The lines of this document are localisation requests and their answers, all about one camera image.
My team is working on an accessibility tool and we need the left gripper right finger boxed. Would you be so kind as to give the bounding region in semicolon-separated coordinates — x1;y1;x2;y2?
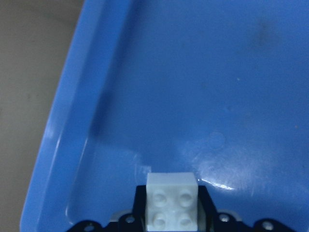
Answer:
197;185;294;232

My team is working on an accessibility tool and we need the white block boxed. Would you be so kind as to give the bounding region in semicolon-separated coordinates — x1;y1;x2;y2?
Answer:
145;173;198;232

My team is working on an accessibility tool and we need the brown paper table cover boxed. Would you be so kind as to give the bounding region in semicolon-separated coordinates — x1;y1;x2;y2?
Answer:
0;0;83;232

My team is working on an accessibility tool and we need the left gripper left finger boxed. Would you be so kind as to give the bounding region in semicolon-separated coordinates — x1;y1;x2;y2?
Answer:
67;185;146;232

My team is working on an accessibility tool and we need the blue plastic tray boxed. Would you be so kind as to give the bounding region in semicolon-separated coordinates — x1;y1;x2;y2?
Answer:
20;0;309;232

